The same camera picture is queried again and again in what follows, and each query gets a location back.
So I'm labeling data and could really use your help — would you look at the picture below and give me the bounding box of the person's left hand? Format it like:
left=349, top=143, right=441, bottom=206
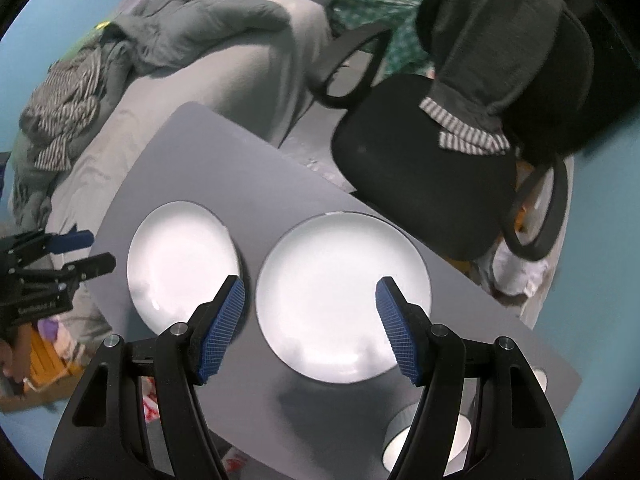
left=1, top=324, right=32, bottom=384

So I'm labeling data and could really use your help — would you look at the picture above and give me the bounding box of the small white plate left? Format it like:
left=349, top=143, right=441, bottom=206
left=126, top=200, right=241, bottom=335

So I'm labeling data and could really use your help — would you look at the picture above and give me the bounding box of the white bowl at right edge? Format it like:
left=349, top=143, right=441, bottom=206
left=381, top=402, right=472, bottom=479

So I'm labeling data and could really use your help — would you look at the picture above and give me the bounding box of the striped grey white garment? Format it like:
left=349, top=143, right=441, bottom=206
left=20, top=47, right=102, bottom=171

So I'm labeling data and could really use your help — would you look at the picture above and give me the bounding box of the white plastic bag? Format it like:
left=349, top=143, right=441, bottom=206
left=490, top=240, right=549, bottom=298

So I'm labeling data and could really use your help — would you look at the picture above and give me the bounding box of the black office chair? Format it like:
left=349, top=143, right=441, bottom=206
left=307, top=0, right=593, bottom=261

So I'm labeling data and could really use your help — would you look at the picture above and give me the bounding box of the grey bed duvet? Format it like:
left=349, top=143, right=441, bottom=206
left=8, top=0, right=333, bottom=321

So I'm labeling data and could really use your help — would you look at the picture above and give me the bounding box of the green checkered cloth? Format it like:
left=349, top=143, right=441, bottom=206
left=234, top=0, right=436, bottom=76

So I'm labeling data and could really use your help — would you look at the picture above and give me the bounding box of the dark grey sweater on chair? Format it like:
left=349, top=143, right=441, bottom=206
left=416, top=0, right=563, bottom=156

